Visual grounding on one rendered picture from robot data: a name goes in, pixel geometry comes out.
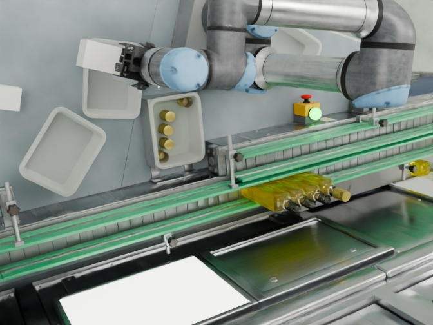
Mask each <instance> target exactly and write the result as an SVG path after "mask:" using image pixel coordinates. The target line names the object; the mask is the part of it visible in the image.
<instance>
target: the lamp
mask: <svg viewBox="0 0 433 325"><path fill-rule="evenodd" d="M321 115H322V113H321V110H320V109H319V108H315V107H312V108H311V109H310V110H309V112H308V116H309V118H310V119H312V120H317V119H319V118H320V117H321Z"/></svg>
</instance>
